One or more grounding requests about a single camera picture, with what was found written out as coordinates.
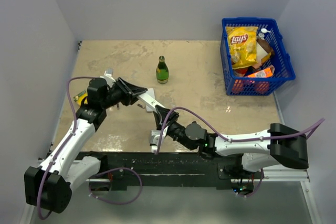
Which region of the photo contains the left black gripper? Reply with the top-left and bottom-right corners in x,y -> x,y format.
101,77 -> 146,109

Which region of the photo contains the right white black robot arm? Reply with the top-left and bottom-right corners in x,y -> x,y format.
154,105 -> 309,178

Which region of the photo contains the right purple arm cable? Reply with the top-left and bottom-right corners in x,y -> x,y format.
154,106 -> 326,155

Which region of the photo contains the orange carton box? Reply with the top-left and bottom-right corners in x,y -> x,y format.
247,65 -> 275,78

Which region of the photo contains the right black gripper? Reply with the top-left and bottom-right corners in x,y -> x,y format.
154,106 -> 195,151

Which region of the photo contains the green glass bottle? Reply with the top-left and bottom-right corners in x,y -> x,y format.
156,56 -> 169,84

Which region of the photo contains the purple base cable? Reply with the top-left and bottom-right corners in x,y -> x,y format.
88,167 -> 143,206
235,167 -> 265,198

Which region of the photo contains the blue plastic basket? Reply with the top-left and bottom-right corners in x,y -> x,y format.
220,17 -> 296,96

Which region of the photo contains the white cap bottle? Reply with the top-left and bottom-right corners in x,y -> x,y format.
258,28 -> 271,40

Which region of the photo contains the brown white snack package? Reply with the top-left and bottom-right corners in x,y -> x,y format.
256,38 -> 275,65

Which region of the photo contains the yellow chips bag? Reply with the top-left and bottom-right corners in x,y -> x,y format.
225,26 -> 258,69

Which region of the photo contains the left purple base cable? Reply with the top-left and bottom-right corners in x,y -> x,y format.
88,167 -> 143,206

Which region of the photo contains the white remote control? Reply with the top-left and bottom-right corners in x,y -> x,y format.
138,93 -> 165,111
145,88 -> 155,113

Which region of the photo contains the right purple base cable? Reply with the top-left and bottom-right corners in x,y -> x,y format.
235,167 -> 265,198

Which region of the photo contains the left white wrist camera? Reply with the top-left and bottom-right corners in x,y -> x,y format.
100,68 -> 115,87

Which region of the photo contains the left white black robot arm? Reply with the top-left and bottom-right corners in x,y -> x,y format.
24,76 -> 147,220

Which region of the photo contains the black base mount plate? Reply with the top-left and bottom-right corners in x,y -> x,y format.
76,151 -> 262,191

